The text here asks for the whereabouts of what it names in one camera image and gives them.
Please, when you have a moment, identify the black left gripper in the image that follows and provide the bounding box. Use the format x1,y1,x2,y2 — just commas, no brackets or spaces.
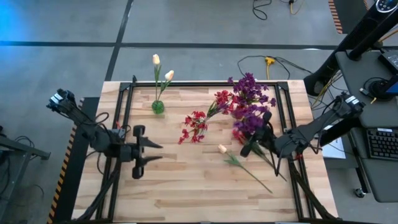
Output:
119,124,164,180

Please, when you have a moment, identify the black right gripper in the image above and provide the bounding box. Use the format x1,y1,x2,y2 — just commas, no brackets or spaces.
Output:
239,111,279,158

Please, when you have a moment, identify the green glass vase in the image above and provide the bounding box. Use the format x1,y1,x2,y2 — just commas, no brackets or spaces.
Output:
151,100,165,115

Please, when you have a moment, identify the white paper sheet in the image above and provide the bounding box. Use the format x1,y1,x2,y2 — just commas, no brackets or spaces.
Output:
322,124,347,160

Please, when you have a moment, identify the yellow black hazard strip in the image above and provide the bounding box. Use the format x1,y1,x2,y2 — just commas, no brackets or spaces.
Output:
46,152,70,224

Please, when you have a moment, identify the grey desk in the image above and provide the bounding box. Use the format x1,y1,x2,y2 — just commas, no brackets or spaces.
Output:
335,50,398,203

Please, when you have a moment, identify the black keyboard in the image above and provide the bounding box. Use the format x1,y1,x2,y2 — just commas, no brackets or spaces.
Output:
366,128,398,161

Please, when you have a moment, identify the black tower fan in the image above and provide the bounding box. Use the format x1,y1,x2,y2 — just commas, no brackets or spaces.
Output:
303,0,398,97

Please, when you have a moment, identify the grey metal stand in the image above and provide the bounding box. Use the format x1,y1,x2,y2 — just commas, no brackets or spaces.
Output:
0,124,51,224

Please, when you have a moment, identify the orange black hazard strip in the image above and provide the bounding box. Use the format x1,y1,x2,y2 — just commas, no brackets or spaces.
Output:
328,0,343,35

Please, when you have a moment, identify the dark laptop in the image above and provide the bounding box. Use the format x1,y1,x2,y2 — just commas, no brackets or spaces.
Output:
377,49,398,73

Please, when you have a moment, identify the dark floor mat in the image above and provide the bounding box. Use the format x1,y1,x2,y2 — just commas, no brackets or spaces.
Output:
334,0,369,34

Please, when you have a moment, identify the cable bundle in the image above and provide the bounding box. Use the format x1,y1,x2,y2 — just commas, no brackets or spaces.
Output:
309,70,351,123

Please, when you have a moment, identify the yellow plug cable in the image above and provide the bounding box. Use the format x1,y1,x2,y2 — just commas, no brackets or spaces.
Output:
264,56,277,80

